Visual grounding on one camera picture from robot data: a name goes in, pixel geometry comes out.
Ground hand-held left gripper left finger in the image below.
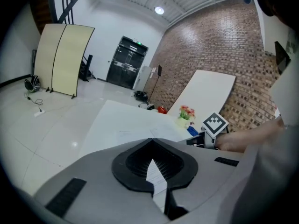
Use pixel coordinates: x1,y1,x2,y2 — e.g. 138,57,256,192
34,138,171,224

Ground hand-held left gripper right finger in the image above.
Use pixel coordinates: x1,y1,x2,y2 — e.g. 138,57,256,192
152,138,244,221

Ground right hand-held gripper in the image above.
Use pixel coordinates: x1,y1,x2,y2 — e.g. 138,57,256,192
186,112,229,150

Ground person's right forearm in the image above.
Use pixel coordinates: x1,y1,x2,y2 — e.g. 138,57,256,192
214,118,285,153

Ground blue object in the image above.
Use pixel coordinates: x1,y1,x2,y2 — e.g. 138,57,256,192
186,126,199,137

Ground potted red flowers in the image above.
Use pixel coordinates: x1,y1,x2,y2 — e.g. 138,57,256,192
175,105,196,129

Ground white leaning board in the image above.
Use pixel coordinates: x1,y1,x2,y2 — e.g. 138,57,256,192
167,69,236,127

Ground person's white shirt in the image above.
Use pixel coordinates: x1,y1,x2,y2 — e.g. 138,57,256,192
216,29,299,224

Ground black stand with panel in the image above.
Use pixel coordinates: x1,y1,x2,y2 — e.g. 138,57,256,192
149,64,163,104

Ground black bag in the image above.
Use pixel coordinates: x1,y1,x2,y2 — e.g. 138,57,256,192
133,90,149,100

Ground black metal staircase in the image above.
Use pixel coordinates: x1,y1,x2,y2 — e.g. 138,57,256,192
78,54,96,83

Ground black double door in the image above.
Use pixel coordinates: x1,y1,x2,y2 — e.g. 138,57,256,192
106,35,149,90

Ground black and white floor device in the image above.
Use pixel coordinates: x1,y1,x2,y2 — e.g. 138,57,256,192
24,74,41,93

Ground beige partition panel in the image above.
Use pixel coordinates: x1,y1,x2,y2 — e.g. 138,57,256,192
34,23,68,92
50,24,96,99

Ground white power strip with cable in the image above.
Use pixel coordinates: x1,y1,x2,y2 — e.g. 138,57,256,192
24,91,45,118

